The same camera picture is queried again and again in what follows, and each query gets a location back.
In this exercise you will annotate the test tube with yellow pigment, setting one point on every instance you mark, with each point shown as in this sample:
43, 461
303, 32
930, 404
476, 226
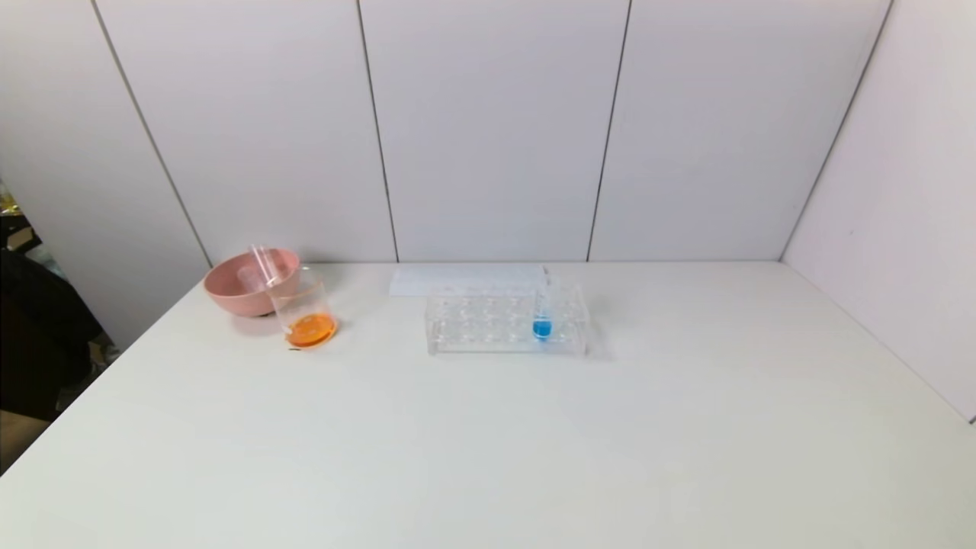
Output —
267, 265

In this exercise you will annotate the test tube with red pigment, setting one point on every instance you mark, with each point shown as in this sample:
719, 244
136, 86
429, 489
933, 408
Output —
249, 278

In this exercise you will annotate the clear acrylic test tube rack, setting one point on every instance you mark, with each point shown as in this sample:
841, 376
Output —
488, 320

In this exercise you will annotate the test tube with blue pigment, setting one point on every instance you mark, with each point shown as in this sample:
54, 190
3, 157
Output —
542, 328

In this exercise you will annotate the clear glass beaker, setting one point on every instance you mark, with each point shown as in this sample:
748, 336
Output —
309, 329

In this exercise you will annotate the white paper sheet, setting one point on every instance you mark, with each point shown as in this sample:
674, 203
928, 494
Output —
415, 280

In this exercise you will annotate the pink plastic bowl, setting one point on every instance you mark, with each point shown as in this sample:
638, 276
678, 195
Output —
229, 293

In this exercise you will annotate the dark background furniture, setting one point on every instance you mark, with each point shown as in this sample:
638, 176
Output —
38, 335

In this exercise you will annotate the yellow background object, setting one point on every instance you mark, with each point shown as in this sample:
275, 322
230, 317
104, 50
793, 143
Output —
6, 200

